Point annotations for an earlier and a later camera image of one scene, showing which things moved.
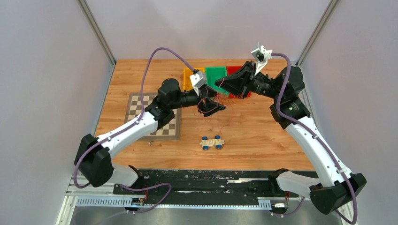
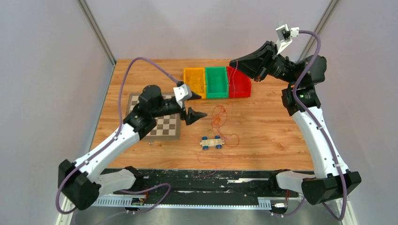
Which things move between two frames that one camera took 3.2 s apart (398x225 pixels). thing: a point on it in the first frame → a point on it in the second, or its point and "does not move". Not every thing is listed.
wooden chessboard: [171, 131] does not move
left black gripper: [210, 107] → [192, 116]
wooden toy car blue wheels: [217, 142] does not move
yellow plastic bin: [187, 83] does not move
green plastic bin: [213, 73] does not move
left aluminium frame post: [97, 30] does not move
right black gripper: [238, 84] → [257, 63]
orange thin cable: [226, 126] → [219, 116]
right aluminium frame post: [330, 10] does not move
